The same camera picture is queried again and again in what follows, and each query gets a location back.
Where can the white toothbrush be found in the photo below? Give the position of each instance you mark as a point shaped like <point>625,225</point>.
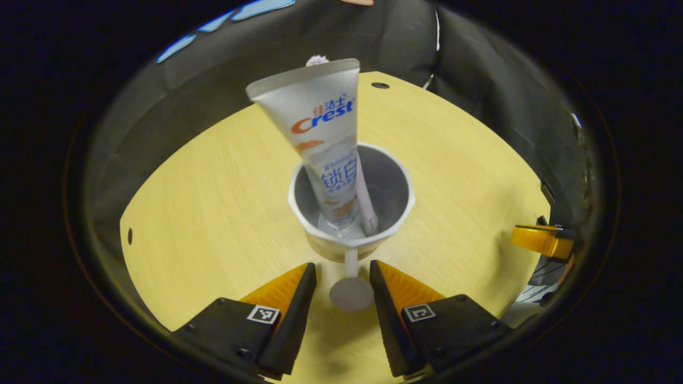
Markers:
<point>367,208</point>

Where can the white toothpaste tube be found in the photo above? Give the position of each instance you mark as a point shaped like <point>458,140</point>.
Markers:
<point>315,101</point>

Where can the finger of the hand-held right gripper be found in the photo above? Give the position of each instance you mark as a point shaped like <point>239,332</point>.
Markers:
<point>539,240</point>

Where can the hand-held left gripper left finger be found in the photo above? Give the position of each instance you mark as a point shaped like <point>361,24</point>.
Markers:
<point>293,320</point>

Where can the white cup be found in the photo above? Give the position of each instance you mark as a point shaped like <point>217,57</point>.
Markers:
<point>392,192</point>

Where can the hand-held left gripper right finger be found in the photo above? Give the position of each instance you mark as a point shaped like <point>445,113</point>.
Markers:
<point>389,320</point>

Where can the black backdrop cloth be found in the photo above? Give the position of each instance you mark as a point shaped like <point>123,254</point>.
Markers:
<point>480,80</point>

